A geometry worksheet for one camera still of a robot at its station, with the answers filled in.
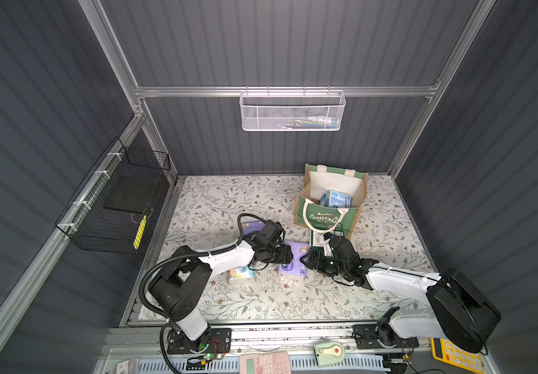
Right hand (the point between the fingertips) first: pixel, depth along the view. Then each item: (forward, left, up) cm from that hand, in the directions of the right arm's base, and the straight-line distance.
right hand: (307, 261), depth 85 cm
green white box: (+8, -4, 0) cm, 9 cm away
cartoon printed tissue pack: (-4, +23, +1) cm, 24 cm away
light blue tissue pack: (+24, -13, +7) cm, 29 cm away
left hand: (+1, +6, 0) cm, 6 cm away
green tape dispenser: (-29, -4, +2) cm, 29 cm away
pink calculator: (-31, +13, -4) cm, 33 cm away
